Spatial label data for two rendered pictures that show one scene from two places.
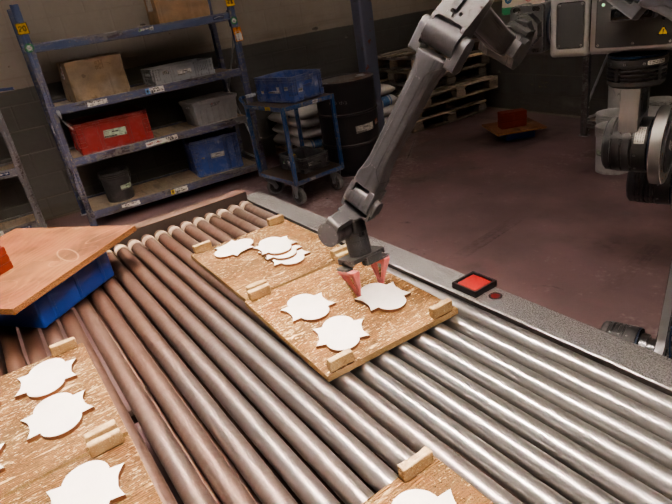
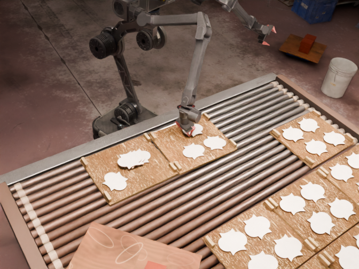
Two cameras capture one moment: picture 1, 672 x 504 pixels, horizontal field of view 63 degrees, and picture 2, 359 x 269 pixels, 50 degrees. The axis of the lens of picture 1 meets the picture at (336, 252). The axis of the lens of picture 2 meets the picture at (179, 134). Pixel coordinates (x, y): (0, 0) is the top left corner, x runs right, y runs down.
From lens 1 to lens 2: 2.36 m
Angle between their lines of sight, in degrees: 80
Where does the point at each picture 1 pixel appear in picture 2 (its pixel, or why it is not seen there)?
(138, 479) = (283, 192)
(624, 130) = (154, 35)
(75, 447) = (272, 215)
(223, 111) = not seen: outside the picture
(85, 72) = not seen: outside the picture
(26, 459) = (279, 230)
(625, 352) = (228, 92)
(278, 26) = not seen: outside the picture
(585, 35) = (146, 7)
